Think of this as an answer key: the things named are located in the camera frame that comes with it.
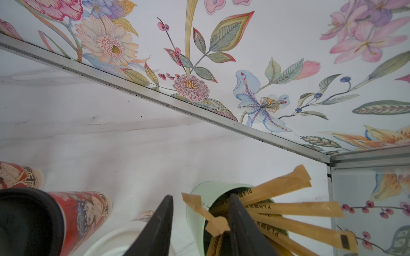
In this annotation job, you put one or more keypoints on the green straw holder cup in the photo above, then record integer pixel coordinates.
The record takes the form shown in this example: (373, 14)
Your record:
(206, 213)

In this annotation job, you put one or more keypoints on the red cup white lid right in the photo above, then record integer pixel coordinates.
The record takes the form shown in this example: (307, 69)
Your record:
(126, 241)

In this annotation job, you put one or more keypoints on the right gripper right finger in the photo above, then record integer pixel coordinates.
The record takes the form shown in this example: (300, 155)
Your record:
(245, 237)

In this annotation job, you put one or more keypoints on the red cup black lid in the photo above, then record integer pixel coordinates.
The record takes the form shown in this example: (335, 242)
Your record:
(20, 176)
(38, 223)

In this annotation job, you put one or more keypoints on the red cup black lid right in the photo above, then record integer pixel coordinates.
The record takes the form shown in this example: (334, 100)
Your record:
(38, 223)

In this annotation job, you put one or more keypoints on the red cup black lid left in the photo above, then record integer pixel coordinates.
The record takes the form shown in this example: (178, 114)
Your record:
(20, 176)

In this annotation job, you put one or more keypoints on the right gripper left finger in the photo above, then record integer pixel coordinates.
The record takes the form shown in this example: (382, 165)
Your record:
(155, 238)

